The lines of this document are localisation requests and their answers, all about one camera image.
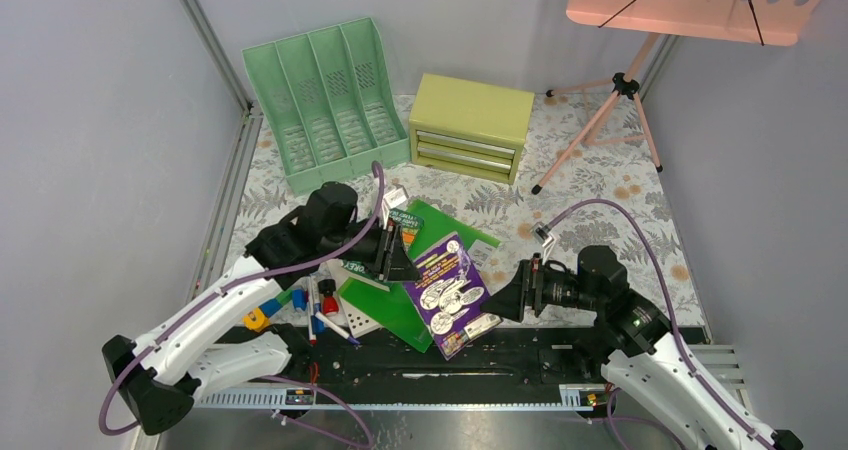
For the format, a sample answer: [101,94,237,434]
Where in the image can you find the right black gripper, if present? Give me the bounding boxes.
[478,253,602,320]

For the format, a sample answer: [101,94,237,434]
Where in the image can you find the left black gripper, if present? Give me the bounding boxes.
[322,215,423,282]

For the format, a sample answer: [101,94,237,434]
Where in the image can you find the green Treehouse book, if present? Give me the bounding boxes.
[341,209,423,292]

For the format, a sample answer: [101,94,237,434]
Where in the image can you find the purple cartoon book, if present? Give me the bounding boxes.
[404,231,503,361]

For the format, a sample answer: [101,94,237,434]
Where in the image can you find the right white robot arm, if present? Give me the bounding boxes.
[482,245,803,449]

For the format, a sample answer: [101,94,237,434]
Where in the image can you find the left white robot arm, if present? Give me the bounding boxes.
[98,182,421,435]

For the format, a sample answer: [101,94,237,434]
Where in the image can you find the green clip file folder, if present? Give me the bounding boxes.
[339,200,501,352]

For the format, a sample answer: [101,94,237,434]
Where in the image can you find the white perforated board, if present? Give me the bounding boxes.
[327,260,383,339]

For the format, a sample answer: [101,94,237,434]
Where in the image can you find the red black stamp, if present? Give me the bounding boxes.
[317,279,339,317]

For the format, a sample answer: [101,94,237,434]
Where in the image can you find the white red marker pen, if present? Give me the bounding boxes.
[305,276,317,346]

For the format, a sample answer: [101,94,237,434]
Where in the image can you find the white blue marker pen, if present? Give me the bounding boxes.
[314,311,360,346]

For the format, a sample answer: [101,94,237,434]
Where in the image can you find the small blue cap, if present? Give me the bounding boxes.
[291,288,308,311]

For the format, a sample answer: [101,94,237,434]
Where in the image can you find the green small block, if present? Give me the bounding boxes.
[274,289,292,307]

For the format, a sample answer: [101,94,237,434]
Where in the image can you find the blue block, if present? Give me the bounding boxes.
[259,299,283,318]

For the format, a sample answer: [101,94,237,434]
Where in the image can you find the yellow tape measure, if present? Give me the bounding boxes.
[243,307,271,333]

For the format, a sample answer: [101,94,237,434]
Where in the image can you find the yellow-green drawer cabinet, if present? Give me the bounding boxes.
[408,73,535,185]

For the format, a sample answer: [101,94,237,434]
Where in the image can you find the floral table mat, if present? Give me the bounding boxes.
[218,93,708,330]

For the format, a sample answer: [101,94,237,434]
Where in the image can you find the mint green file organizer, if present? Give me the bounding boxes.
[242,17,411,195]

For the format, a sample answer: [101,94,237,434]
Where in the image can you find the pink music stand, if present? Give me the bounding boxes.
[531,0,822,195]

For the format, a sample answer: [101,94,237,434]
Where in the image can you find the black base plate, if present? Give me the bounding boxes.
[182,324,710,407]

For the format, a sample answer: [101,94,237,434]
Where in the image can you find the aluminium rail frame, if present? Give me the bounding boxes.
[135,0,266,450]

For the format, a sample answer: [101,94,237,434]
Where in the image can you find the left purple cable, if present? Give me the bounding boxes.
[97,161,387,437]

